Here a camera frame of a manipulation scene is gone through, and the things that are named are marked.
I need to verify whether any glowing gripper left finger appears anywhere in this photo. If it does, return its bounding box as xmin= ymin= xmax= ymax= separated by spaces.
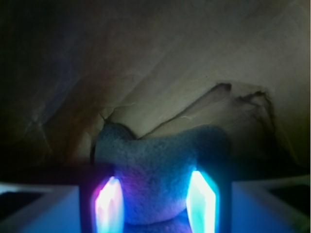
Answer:
xmin=79 ymin=167 xmax=125 ymax=233

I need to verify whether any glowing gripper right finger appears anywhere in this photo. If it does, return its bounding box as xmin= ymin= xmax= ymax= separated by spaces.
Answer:
xmin=186 ymin=162 xmax=231 ymax=233

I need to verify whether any gray plush animal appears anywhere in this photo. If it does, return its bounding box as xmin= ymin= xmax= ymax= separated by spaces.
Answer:
xmin=94 ymin=124 xmax=229 ymax=233

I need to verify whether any brown paper bag bin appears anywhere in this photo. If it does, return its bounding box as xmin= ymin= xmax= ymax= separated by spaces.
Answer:
xmin=0 ymin=0 xmax=311 ymax=175

